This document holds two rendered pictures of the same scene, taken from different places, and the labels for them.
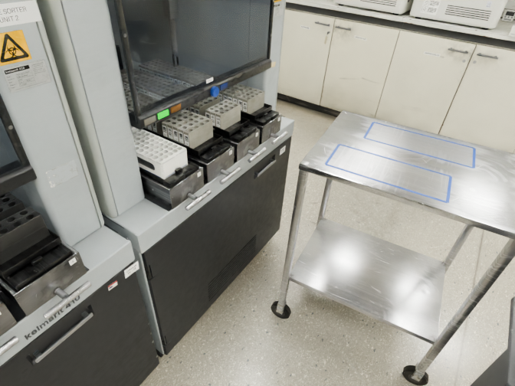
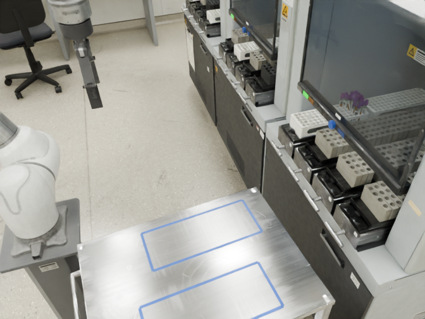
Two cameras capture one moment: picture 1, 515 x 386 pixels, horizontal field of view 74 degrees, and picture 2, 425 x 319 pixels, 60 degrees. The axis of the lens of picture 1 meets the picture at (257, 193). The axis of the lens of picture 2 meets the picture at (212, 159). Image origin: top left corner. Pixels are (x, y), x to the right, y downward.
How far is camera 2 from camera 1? 166 cm
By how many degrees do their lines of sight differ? 91
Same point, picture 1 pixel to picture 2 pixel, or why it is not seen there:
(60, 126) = (285, 52)
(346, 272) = not seen: outside the picture
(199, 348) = not seen: hidden behind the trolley
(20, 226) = (266, 71)
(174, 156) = (295, 120)
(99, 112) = (295, 62)
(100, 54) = (302, 37)
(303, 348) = not seen: hidden behind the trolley
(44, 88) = (286, 33)
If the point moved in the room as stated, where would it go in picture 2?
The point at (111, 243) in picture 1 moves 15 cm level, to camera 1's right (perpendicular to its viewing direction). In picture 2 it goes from (267, 115) to (247, 130)
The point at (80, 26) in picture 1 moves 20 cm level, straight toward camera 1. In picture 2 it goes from (300, 19) to (246, 16)
